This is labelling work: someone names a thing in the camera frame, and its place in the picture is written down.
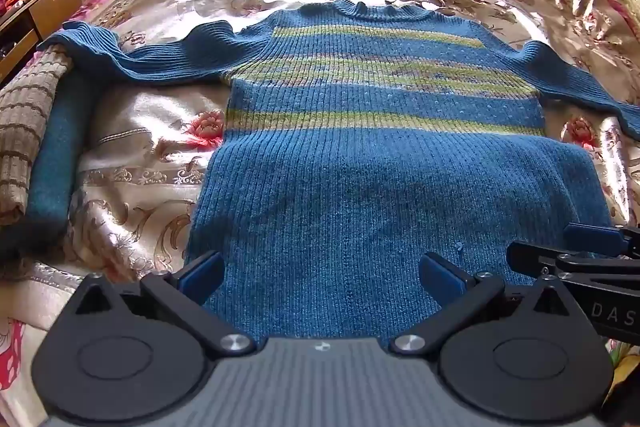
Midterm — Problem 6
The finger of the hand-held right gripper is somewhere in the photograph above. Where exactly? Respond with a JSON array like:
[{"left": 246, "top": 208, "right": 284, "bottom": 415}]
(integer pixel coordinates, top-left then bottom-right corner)
[
  {"left": 506, "top": 243, "right": 640, "bottom": 295},
  {"left": 564, "top": 223, "right": 640, "bottom": 258}
]

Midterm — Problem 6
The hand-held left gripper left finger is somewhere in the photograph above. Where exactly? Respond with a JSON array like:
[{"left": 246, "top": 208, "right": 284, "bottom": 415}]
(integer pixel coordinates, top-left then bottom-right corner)
[{"left": 64, "top": 251, "right": 257, "bottom": 354}]

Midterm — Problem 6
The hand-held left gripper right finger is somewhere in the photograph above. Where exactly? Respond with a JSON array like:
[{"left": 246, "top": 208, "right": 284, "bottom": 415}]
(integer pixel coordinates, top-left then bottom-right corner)
[{"left": 390, "top": 252, "right": 583, "bottom": 355}]

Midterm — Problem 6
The blue striped knit sweater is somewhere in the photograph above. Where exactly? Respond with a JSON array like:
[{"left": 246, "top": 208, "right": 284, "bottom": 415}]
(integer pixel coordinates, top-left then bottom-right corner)
[{"left": 37, "top": 0, "right": 640, "bottom": 350}]

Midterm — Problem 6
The floral satin bedspread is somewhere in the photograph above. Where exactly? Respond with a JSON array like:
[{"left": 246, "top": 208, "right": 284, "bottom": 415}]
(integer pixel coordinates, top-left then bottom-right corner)
[{"left": 0, "top": 0, "right": 640, "bottom": 358}]

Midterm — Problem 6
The dark fuzzy garment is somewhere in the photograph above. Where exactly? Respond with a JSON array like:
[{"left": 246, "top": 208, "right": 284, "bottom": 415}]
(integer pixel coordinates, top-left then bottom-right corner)
[{"left": 0, "top": 219, "right": 68, "bottom": 280}]

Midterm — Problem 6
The teal folded garment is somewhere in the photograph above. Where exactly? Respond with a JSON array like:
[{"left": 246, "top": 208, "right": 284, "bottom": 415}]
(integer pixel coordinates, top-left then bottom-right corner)
[{"left": 26, "top": 69, "right": 103, "bottom": 230}]

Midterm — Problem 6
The pink floral bedsheet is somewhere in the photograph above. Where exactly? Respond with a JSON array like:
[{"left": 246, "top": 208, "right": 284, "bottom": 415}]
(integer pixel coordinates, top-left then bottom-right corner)
[{"left": 0, "top": 0, "right": 166, "bottom": 393}]

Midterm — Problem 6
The beige striped folded knit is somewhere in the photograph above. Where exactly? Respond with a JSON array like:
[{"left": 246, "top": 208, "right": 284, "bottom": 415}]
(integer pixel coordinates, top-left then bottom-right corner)
[{"left": 0, "top": 44, "right": 76, "bottom": 228}]

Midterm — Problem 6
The wooden nightstand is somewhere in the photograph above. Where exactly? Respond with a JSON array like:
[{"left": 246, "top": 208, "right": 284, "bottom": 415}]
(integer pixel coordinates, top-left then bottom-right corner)
[{"left": 0, "top": 0, "right": 83, "bottom": 82}]

